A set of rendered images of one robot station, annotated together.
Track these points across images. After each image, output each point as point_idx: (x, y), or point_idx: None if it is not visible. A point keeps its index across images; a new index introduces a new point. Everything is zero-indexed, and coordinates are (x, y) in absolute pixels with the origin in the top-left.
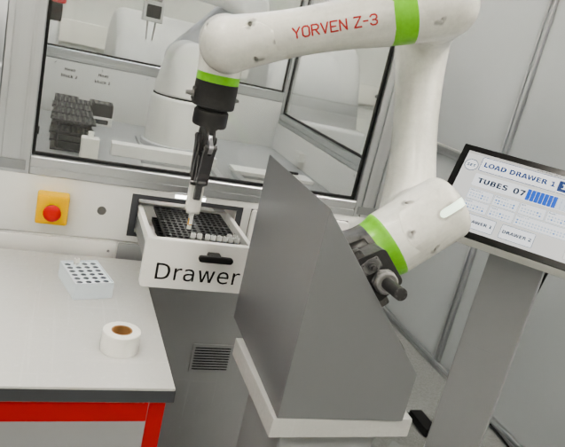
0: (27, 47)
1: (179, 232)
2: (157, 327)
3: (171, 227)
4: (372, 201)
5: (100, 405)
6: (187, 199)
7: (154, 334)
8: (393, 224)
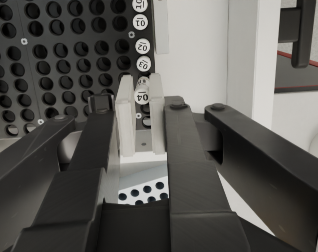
0: None
1: (117, 93)
2: (275, 97)
3: (83, 109)
4: None
5: None
6: (135, 125)
7: (296, 102)
8: None
